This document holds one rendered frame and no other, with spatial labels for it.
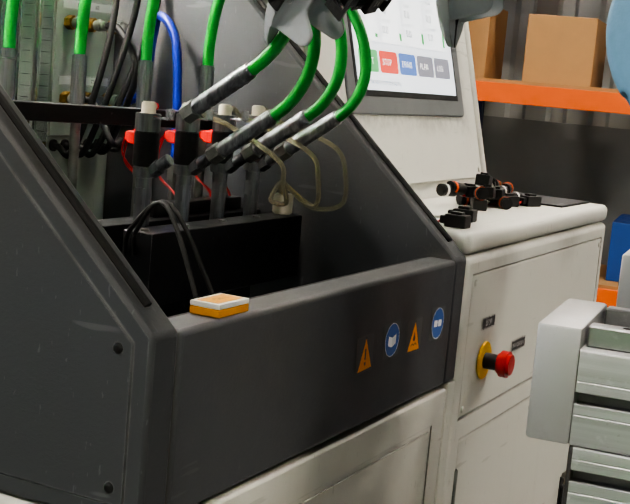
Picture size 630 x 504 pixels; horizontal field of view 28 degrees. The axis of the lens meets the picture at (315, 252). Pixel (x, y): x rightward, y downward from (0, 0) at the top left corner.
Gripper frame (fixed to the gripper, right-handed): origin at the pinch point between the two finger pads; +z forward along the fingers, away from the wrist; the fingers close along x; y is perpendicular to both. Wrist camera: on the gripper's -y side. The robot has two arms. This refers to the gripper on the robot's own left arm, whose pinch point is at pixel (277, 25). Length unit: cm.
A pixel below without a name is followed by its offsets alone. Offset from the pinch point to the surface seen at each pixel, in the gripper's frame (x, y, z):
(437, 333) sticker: 20.0, 30.6, 25.7
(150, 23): 8.6, -19.8, 21.9
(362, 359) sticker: -0.4, 30.8, 18.7
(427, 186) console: 65, 4, 47
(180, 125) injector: 0.2, -3.5, 20.1
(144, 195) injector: -8.2, 2.3, 22.7
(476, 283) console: 32.6, 27.1, 26.1
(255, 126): 3.0, 2.9, 13.6
